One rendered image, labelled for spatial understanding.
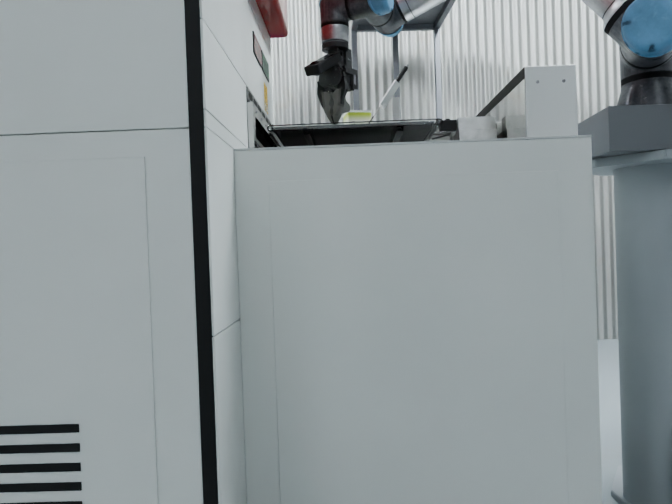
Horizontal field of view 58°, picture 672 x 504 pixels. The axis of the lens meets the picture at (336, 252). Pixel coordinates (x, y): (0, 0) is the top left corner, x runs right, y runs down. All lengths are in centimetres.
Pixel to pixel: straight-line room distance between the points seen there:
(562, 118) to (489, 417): 56
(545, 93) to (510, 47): 287
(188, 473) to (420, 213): 56
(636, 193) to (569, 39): 273
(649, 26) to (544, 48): 268
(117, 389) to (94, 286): 15
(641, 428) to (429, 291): 71
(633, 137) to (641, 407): 61
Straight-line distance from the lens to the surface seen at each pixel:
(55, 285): 96
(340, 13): 168
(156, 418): 94
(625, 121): 143
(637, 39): 146
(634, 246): 154
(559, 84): 122
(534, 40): 412
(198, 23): 94
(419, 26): 378
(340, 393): 109
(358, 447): 112
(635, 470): 164
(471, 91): 394
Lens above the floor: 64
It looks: 1 degrees down
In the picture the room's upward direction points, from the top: 2 degrees counter-clockwise
